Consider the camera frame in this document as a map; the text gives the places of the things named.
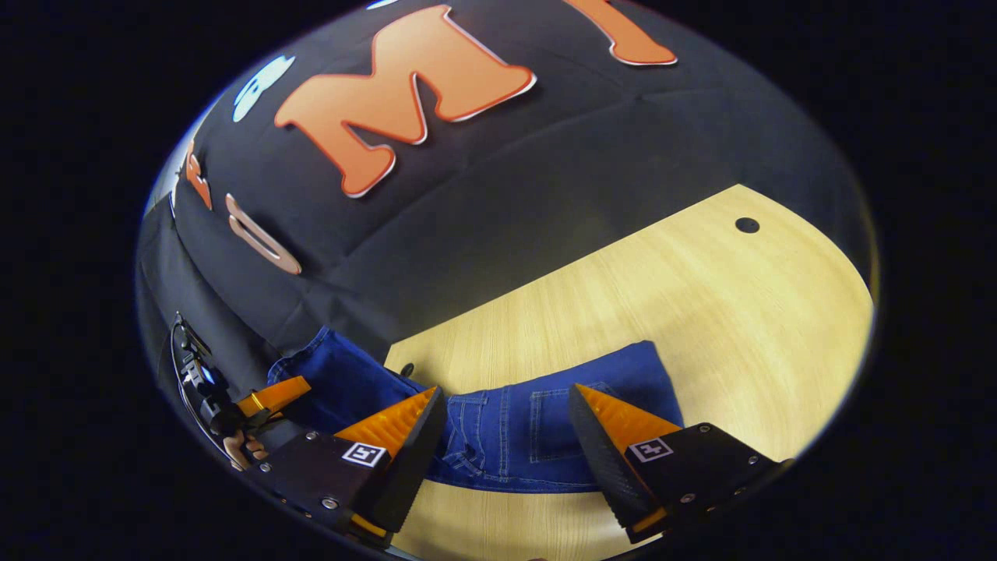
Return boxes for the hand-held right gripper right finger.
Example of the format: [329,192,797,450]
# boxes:
[569,383,791,545]

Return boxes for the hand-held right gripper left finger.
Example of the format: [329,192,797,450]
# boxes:
[255,386,449,550]

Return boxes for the blue jeans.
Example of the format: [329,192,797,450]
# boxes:
[267,326,685,495]

